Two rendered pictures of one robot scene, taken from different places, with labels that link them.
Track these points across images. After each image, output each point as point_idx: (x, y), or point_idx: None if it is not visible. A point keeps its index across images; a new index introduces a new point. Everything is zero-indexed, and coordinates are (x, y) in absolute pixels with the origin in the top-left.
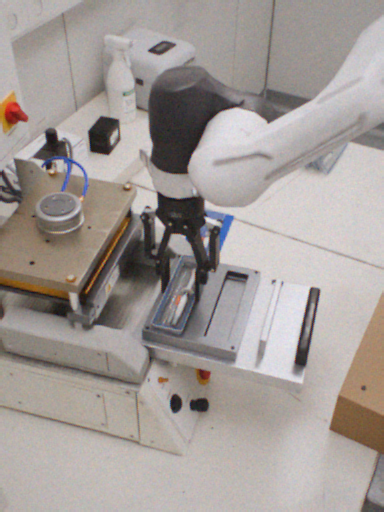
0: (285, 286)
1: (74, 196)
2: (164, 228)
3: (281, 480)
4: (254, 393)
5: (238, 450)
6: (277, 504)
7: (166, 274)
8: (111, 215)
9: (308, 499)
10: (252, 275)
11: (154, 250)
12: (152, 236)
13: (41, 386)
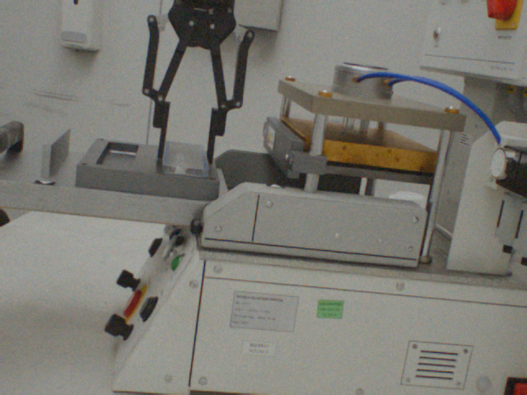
0: (30, 180)
1: (359, 67)
2: (263, 192)
3: (15, 279)
4: (51, 326)
5: (68, 291)
6: (20, 269)
7: (209, 130)
8: (310, 90)
9: None
10: (90, 163)
11: (232, 99)
12: (235, 70)
13: None
